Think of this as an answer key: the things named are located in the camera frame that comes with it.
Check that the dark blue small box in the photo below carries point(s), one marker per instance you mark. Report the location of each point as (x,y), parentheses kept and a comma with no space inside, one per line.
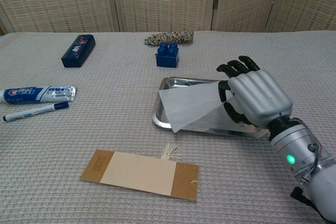
(77,51)

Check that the blue white toothpaste tube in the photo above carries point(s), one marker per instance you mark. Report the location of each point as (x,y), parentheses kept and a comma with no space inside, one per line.
(31,95)

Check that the blue white marker pen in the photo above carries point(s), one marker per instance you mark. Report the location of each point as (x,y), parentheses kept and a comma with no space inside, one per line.
(34,111)

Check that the grey woven tablecloth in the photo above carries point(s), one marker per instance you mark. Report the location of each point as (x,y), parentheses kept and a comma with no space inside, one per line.
(110,124)

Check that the silver metal tray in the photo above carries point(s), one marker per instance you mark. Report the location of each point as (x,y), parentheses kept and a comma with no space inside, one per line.
(183,81)

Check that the woven beige folding screen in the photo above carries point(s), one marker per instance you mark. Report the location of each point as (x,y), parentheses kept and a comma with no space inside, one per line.
(162,1)

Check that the white tissue sheet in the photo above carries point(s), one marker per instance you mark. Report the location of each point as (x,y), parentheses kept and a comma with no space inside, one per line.
(189,106)

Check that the leopard print fabric scrunchie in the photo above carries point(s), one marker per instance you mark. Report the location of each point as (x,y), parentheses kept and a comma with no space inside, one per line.
(173,36)

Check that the brown cream cardboard bookmark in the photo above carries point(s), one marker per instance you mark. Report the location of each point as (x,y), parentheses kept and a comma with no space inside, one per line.
(139,172)

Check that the brass screen hinge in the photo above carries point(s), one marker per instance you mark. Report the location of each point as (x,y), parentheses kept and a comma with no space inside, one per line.
(215,2)

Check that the blue plastic building block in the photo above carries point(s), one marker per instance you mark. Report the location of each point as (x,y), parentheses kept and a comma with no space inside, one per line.
(167,60)

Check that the grey black right robot hand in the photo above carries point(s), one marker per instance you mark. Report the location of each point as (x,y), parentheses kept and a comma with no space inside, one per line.
(257,93)

